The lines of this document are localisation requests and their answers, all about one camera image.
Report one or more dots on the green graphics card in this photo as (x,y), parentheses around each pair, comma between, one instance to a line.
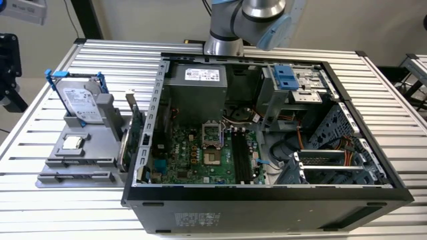
(135,130)

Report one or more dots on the hard disk in blue carrier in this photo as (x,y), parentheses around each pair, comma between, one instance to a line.
(78,100)

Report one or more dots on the black yellow connector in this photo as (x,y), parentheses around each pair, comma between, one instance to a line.
(190,41)

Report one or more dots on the CPU socket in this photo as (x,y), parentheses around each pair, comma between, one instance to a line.
(212,157)

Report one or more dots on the black PC case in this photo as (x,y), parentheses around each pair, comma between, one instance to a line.
(234,212)

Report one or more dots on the black post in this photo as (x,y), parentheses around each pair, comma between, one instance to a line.
(88,20)

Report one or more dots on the RAM stick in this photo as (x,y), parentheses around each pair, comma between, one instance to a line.
(75,178)
(83,160)

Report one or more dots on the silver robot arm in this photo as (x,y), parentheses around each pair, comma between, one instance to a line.
(260,15)

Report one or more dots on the blue plastic drive latch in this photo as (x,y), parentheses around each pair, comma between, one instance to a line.
(284,75)

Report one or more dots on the metal disk bay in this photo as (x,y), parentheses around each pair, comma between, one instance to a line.
(320,155)

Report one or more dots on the black table corner cap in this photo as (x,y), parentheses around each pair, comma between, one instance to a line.
(360,53)
(80,41)

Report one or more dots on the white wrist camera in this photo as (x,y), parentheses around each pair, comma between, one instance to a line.
(23,10)

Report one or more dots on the grey power supply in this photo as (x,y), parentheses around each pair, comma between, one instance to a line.
(196,100)

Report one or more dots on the silver CPU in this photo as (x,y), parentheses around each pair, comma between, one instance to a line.
(72,143)

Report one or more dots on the green motherboard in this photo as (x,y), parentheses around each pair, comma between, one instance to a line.
(187,162)

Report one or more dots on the grey parts rack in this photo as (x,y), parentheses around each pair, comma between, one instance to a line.
(96,140)

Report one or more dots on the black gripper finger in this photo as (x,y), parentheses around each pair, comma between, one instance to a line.
(16,102)

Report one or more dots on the metal slat side table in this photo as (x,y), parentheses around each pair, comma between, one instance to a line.
(414,61)

